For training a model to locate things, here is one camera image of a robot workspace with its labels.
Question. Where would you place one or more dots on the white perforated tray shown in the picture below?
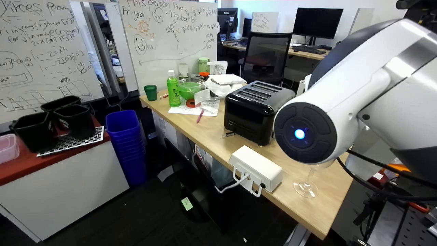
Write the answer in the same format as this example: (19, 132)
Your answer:
(75, 143)

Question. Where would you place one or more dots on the white cabinet red top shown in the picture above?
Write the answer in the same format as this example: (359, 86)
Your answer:
(63, 192)

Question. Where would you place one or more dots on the white paper sheet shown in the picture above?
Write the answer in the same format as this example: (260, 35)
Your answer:
(191, 111)

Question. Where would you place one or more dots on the black computer monitor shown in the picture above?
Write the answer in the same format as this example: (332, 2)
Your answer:
(227, 21)
(317, 22)

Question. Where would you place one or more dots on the whiteboard with dense writing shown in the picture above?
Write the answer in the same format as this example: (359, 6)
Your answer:
(41, 55)

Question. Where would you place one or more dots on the white rectangular box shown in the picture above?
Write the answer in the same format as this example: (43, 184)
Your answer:
(256, 170)

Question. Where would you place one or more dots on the black plastic pot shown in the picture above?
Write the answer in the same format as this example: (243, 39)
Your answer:
(59, 103)
(77, 121)
(33, 132)

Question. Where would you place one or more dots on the dark green cup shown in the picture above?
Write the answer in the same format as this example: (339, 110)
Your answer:
(151, 93)

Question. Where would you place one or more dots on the blue bin stack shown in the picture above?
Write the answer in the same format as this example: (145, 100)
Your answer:
(126, 145)

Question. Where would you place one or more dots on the white styrofoam tray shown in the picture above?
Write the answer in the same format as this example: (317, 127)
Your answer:
(223, 82)

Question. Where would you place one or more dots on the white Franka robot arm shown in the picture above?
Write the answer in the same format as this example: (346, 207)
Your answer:
(364, 100)

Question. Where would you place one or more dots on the red pen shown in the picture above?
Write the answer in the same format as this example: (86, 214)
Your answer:
(200, 117)

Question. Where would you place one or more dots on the wooden office desk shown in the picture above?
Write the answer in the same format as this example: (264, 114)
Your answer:
(314, 55)

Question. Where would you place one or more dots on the whiteboard with smiley face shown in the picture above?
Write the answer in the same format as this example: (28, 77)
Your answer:
(172, 41)

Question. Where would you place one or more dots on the black four-slot toaster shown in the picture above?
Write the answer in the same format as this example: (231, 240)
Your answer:
(253, 111)

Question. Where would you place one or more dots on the pink plastic container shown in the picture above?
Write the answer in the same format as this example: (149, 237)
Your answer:
(8, 148)

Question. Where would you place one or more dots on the black mesh office chair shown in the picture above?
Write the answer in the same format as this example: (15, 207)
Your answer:
(265, 56)

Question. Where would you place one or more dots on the green plastic bottle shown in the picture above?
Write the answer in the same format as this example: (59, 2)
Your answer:
(172, 91)

